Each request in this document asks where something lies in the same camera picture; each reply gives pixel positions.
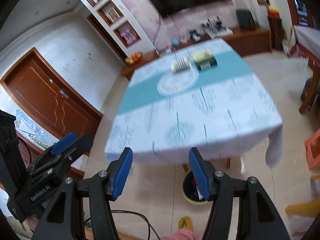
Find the pink ornament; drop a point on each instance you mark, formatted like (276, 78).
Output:
(184, 40)

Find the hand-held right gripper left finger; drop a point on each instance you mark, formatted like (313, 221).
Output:
(122, 175)

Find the small wooden cabinet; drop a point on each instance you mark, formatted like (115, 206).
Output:
(127, 71)

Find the leaf print tablecloth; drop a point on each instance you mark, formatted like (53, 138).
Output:
(200, 120)

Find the brown wooden door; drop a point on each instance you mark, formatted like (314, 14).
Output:
(50, 97)

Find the black bin with yellow rim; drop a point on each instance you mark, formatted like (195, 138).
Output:
(190, 190)

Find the pink plastic stool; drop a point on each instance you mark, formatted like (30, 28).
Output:
(312, 152)

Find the white set-top box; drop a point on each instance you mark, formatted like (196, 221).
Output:
(222, 32)

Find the yellow plastic stool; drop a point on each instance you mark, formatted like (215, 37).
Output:
(300, 208)

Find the dark wooden stand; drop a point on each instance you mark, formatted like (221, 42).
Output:
(275, 33)

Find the green cardboard box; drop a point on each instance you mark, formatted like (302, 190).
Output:
(203, 61)

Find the person's leg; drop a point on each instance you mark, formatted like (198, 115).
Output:
(182, 235)

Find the person's left forearm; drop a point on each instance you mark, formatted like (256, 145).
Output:
(17, 227)

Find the red and yellow ornament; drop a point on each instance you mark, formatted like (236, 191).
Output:
(272, 12)

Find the clear round glass plate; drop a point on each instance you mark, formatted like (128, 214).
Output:
(177, 83)

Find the long wooden tv console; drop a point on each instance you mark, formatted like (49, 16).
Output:
(250, 41)

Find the side table with pink cloth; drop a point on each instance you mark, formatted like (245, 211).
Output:
(307, 37)

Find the dark air fryer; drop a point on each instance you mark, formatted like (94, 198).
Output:
(245, 18)

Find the picture frame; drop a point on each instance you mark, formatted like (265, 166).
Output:
(112, 14)

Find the yellow slipper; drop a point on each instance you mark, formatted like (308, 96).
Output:
(185, 223)

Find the dark box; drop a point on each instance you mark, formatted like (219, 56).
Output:
(311, 95)

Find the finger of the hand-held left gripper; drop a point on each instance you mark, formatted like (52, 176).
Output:
(63, 143)
(82, 143)

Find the bowl of fruit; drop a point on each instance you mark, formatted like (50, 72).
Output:
(133, 58)

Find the children's wall chart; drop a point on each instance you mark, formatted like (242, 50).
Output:
(32, 130)

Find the checkered paper cup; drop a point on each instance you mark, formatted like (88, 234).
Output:
(180, 65)

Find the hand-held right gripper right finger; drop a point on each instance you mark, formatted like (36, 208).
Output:
(200, 175)

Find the wooden frame glass door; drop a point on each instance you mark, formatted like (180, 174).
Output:
(300, 2)

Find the blue snow globe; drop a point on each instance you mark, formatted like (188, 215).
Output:
(175, 41)

